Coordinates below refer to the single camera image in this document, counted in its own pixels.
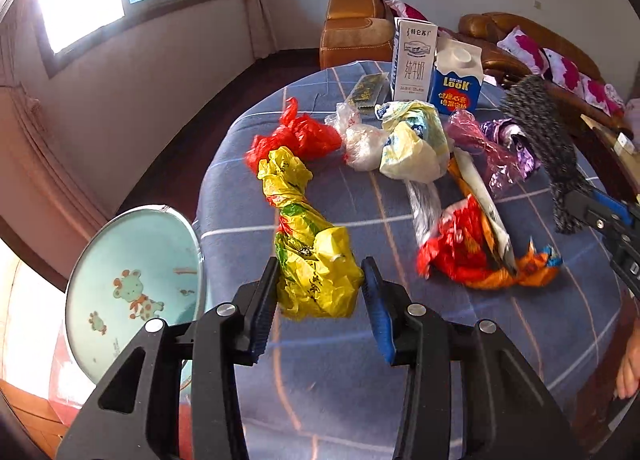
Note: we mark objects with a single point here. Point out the person's right hand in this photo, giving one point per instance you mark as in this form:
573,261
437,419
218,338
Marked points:
629,365

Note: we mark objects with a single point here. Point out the brown leather sofa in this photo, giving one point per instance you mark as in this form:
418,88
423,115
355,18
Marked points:
480,24

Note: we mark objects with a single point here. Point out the purple foil wrapper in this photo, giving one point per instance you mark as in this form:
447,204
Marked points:
510,134

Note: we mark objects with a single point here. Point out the dark green small packet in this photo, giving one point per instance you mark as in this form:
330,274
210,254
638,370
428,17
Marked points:
367,89

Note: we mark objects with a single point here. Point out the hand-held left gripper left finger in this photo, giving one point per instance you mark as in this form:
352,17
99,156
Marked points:
262,312

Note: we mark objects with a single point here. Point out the pink plastic bag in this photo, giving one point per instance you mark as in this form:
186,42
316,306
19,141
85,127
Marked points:
470,134

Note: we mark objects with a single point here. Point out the clear white plastic bag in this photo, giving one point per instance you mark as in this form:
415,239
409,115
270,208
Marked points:
365,144

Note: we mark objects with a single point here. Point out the clear plastic wrapper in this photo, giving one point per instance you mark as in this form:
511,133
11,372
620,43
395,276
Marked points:
425,210

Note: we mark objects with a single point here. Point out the long silver snack wrapper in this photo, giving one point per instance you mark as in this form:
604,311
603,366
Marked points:
480,190

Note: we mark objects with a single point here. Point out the black grey speckled sock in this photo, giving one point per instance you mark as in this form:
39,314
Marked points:
535,124

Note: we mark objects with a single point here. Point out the red plastic bag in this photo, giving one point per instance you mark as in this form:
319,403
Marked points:
305,134

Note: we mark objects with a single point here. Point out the blue plaid tablecloth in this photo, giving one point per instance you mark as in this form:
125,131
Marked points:
350,200

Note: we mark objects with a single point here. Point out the pink floral cloth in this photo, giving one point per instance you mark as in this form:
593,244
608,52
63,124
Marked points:
565,69
405,9

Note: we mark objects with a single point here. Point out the red orange snack wrapper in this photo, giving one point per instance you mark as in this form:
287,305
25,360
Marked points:
460,245

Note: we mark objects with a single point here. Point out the pale yellow printed plastic bag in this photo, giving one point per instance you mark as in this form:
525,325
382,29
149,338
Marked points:
415,149

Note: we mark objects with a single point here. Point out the orange leather armchair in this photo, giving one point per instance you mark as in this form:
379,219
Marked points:
355,4

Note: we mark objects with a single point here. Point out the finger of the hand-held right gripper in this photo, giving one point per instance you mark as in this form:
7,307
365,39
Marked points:
612,202
585,210

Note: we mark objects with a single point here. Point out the blue white gable carton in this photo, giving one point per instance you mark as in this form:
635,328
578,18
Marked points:
455,84

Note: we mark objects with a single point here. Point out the wooden side table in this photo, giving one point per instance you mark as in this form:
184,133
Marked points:
607,139

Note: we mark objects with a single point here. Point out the tall white milk carton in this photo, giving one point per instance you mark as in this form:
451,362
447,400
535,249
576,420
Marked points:
415,64

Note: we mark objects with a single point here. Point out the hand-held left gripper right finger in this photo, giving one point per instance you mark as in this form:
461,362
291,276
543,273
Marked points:
377,312

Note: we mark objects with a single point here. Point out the pink curtain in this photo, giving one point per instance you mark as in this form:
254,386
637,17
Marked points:
45,164

